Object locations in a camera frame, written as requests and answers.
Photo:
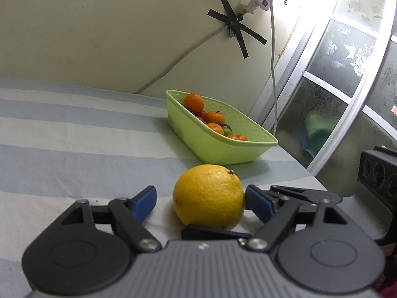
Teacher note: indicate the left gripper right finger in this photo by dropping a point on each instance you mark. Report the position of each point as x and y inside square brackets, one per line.
[319, 247]

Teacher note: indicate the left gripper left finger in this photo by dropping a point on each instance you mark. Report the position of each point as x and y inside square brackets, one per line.
[88, 248]

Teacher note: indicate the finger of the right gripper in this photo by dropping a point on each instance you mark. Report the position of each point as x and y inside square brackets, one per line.
[195, 232]
[301, 194]

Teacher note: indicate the large yellow grapefruit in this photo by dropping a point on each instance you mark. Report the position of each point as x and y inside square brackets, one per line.
[209, 196]

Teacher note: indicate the red cherry tomato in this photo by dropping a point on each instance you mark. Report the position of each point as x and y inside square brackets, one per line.
[202, 116]

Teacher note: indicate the orange mandarin with stem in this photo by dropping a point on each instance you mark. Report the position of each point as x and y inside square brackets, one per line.
[193, 102]

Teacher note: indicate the orange tomato front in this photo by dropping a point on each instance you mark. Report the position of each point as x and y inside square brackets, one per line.
[239, 137]

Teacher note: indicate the green tomato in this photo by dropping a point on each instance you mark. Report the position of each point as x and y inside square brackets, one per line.
[227, 130]

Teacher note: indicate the green plastic basket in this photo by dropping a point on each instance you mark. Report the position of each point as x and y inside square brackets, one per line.
[210, 146]

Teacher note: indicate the frosted glass sliding door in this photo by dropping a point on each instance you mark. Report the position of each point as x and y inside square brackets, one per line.
[333, 91]

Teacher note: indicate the striped blue bed sheet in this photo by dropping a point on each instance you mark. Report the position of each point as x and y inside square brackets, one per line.
[60, 143]

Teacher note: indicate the black tape cross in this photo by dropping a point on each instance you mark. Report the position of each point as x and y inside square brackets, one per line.
[235, 26]

